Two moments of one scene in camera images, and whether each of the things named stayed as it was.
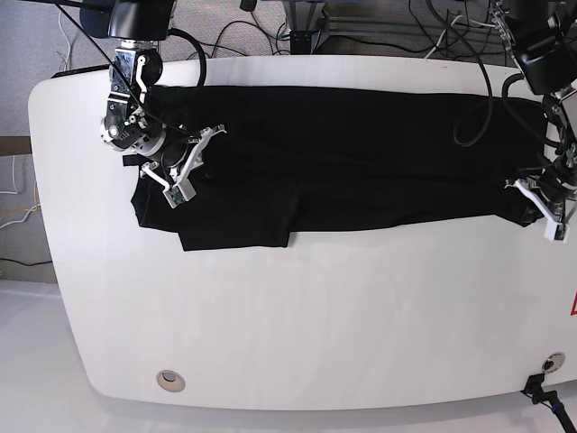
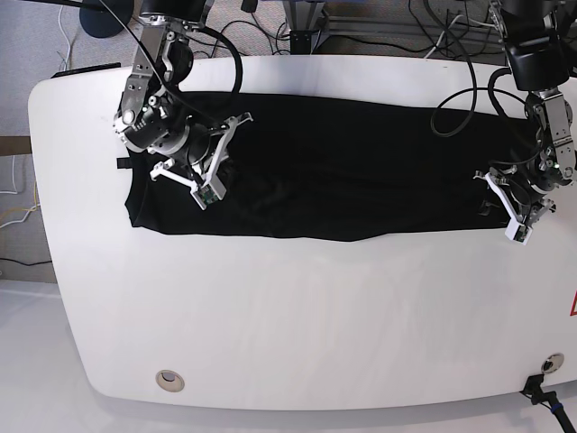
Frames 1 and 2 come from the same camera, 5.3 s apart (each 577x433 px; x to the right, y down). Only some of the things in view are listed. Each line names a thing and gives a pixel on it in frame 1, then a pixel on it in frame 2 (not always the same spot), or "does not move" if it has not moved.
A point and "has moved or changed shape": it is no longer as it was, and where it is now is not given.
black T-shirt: [294, 160] has moved or changed shape
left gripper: [550, 191] → [517, 197]
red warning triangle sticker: [573, 308] does not move
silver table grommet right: [553, 363] does not move
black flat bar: [81, 70] does not move
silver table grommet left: [170, 381] does not move
